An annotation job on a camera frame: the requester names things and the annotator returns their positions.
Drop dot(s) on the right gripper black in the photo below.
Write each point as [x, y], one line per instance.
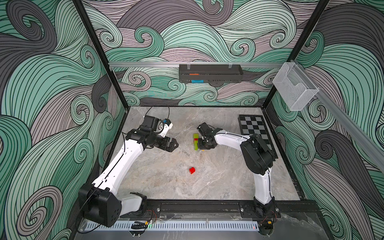
[201, 139]

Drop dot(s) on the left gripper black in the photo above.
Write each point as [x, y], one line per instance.
[164, 146]

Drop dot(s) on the large lime 2x4 brick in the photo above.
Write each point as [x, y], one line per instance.
[195, 135]

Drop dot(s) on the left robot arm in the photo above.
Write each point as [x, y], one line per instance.
[98, 200]

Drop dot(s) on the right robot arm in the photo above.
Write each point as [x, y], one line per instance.
[258, 158]

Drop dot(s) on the checkerboard mat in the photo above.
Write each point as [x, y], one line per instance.
[255, 124]

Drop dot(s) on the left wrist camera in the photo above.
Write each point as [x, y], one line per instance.
[166, 125]

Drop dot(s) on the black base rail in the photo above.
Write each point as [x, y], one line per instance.
[210, 207]

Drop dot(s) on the black wall tray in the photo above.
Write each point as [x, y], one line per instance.
[211, 74]

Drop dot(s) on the white slotted cable duct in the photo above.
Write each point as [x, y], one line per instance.
[206, 225]

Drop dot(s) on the aluminium wall rail back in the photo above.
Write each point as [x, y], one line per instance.
[189, 64]

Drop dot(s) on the aluminium wall rail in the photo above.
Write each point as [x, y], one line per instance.
[330, 94]
[189, 64]

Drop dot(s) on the clear plastic wall bin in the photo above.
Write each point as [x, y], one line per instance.
[294, 86]

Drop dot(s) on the aluminium wall rail right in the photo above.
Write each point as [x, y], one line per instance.
[330, 94]

